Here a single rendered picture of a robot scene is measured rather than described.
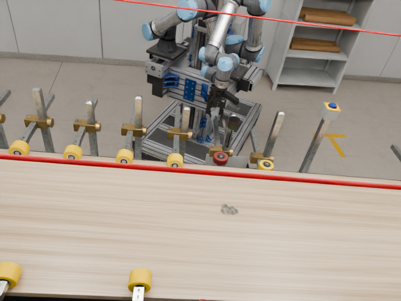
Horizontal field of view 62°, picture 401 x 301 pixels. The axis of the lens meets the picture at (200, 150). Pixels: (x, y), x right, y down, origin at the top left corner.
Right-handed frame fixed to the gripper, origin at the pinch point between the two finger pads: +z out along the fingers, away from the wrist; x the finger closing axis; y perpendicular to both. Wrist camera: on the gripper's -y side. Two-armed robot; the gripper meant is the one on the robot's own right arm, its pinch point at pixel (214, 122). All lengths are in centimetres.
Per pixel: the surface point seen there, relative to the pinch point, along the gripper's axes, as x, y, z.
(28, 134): 98, -45, -13
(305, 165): -54, -33, 2
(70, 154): 75, -57, -13
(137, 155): 46, -33, 5
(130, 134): 49, -37, -13
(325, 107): -52, -31, -38
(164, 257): 26, -105, -7
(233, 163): -11.8, -29.0, 8.8
